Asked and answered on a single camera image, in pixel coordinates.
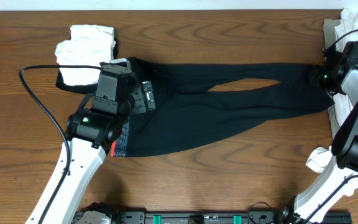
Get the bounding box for black leggings with red waistband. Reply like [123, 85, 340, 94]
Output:
[112, 57, 333, 157]

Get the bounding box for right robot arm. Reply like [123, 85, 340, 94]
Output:
[280, 41, 358, 223]

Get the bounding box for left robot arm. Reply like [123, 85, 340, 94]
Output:
[27, 59, 155, 223]

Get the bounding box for folded black garment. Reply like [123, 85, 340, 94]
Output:
[55, 38, 117, 94]

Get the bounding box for white ribbed garment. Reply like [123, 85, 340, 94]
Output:
[306, 9, 358, 172]

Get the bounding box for folded white garment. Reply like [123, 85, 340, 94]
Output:
[55, 25, 116, 86]

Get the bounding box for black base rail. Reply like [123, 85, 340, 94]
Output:
[73, 210, 352, 224]

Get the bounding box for black looped cable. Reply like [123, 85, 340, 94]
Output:
[247, 201, 275, 224]

